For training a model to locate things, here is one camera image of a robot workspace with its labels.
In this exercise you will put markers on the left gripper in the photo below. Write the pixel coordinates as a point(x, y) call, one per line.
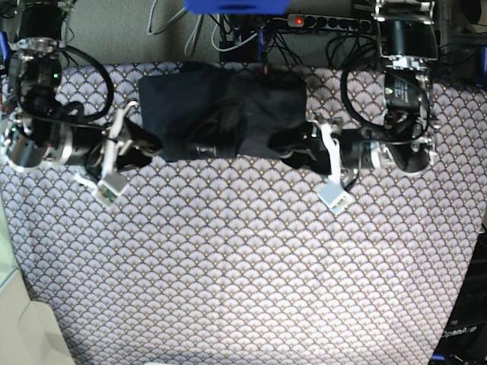
point(329, 151)

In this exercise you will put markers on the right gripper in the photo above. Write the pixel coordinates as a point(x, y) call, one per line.
point(32, 143)

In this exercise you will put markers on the dark navy T-shirt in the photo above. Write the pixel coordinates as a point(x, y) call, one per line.
point(212, 112)

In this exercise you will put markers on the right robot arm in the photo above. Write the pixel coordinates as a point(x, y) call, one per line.
point(32, 66)

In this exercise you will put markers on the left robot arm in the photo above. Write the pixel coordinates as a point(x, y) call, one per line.
point(405, 51)

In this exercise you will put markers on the fan-patterned table cloth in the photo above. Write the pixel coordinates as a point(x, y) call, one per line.
point(239, 262)

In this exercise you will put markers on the black power strip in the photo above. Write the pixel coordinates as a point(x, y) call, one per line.
point(320, 22)

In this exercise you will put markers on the beige chair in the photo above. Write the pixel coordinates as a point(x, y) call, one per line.
point(30, 333)

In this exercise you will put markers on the black OpenArm box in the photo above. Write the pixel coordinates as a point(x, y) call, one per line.
point(464, 338)

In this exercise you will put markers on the blue clamp handle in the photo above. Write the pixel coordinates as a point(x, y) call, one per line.
point(261, 41)

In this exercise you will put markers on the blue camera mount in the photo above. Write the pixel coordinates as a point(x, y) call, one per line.
point(237, 6)

